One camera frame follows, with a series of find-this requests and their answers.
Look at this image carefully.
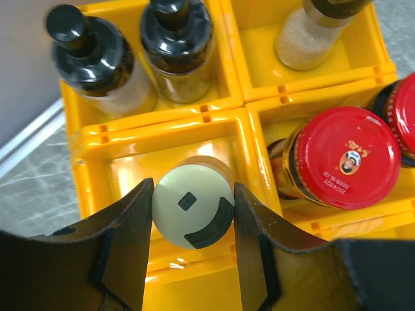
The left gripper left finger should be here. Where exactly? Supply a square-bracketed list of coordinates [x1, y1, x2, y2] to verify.
[1, 178, 154, 310]

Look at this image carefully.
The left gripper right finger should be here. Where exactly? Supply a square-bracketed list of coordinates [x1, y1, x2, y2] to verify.
[234, 183, 414, 310]

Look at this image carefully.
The yellow-green lid spice shaker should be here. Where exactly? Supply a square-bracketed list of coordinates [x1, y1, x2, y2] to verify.
[152, 155, 235, 249]

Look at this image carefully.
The red lid sauce jar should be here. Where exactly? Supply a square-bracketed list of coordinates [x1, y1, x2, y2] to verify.
[267, 107, 401, 210]
[366, 73, 414, 168]

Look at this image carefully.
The black lid spice jar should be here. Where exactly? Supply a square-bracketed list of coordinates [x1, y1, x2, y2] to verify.
[275, 0, 370, 71]

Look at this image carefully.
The black cap salt grinder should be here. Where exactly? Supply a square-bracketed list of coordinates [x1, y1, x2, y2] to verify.
[140, 0, 215, 104]

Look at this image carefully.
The yellow compartment bin tray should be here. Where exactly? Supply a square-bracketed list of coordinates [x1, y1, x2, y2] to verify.
[60, 1, 414, 310]

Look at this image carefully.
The aluminium frame rail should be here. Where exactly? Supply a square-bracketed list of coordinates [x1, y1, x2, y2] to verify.
[1, 98, 65, 177]

